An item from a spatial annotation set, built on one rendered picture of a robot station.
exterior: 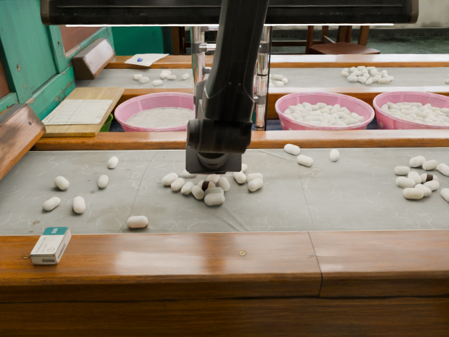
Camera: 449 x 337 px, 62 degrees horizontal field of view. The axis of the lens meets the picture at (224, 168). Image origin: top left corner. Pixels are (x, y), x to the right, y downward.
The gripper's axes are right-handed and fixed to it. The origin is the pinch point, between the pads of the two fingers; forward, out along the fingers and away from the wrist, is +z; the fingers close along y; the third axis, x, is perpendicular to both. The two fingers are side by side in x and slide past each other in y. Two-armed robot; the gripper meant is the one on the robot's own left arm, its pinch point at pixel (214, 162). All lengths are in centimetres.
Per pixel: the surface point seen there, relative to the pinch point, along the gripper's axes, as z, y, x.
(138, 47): 226, 71, -139
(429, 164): 1.8, -45.3, 0.1
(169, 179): -2.7, 8.9, 3.9
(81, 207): -9.5, 23.4, 9.7
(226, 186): -4.3, -2.3, 5.4
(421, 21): 434, -294, -285
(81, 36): 43, 46, -51
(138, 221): -12.7, 12.4, 12.2
